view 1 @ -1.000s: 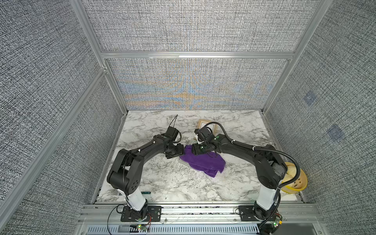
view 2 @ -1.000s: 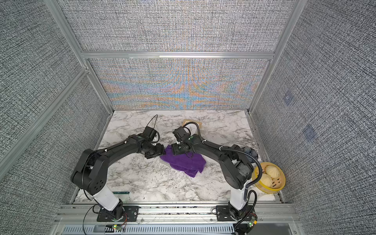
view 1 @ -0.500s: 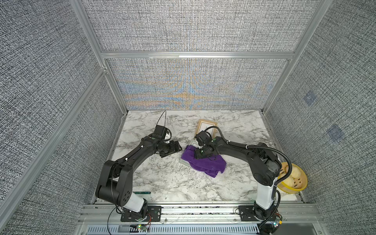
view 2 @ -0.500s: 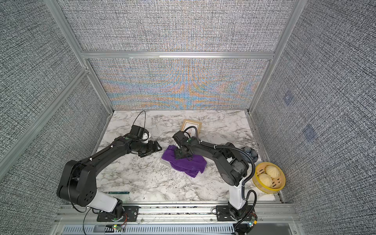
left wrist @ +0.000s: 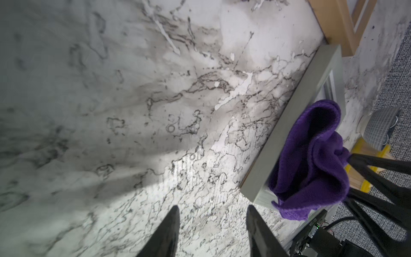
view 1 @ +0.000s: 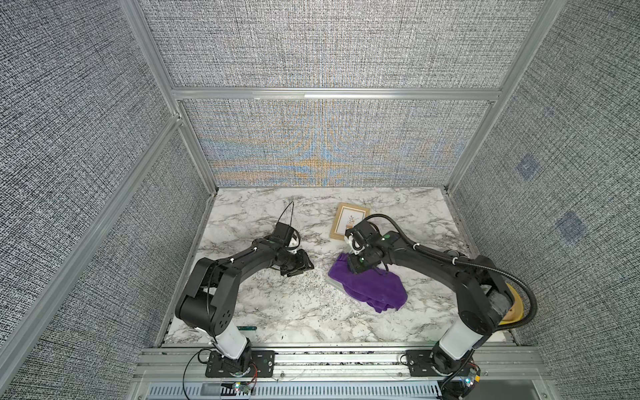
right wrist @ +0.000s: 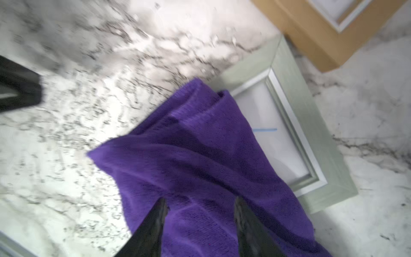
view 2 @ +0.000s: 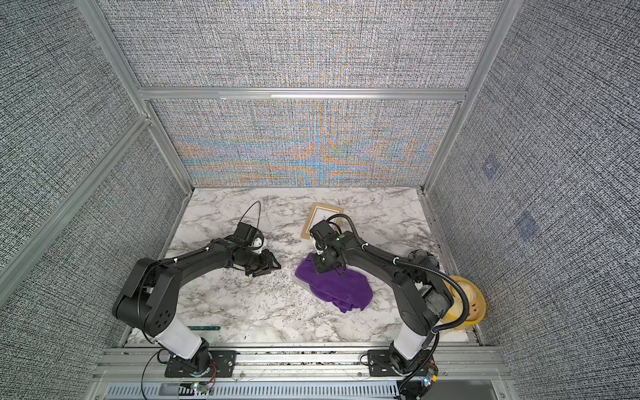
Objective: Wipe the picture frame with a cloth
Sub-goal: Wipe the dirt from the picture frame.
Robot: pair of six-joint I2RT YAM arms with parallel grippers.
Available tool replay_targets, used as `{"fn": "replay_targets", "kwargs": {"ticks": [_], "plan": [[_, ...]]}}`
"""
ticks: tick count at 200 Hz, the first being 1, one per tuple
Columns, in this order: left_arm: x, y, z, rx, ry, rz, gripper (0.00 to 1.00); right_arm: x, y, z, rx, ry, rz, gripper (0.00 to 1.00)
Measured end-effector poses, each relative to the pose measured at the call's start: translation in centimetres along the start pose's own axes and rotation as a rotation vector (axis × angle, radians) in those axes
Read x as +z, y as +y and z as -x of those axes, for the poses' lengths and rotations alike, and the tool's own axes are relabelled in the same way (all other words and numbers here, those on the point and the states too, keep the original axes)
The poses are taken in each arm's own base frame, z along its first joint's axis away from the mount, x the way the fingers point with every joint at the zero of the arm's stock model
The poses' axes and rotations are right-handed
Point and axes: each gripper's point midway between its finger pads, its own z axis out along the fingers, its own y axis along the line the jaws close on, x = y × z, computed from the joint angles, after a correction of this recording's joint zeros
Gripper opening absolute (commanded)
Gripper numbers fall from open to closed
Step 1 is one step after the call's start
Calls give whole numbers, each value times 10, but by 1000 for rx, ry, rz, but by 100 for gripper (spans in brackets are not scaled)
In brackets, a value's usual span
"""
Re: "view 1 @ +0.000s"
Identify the light wooden picture frame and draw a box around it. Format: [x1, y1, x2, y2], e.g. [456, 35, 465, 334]
[329, 203, 370, 240]

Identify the purple cloth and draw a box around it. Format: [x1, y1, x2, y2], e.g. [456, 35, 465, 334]
[328, 253, 408, 313]

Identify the grey green picture frame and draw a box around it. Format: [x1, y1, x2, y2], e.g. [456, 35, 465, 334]
[325, 275, 347, 293]

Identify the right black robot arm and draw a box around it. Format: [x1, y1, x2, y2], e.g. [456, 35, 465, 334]
[345, 220, 514, 376]

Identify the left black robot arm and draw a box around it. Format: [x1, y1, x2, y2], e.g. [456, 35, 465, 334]
[174, 238, 314, 374]

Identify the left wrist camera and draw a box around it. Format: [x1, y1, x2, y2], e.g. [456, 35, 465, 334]
[272, 222, 301, 250]

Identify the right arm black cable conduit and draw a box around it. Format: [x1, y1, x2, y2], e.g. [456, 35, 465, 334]
[359, 213, 538, 331]

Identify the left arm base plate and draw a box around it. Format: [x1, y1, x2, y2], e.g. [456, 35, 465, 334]
[205, 350, 276, 378]

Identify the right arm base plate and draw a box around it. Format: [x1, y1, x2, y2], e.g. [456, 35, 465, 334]
[403, 348, 473, 378]

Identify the aluminium front rail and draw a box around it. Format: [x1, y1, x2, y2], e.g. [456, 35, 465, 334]
[133, 343, 551, 383]

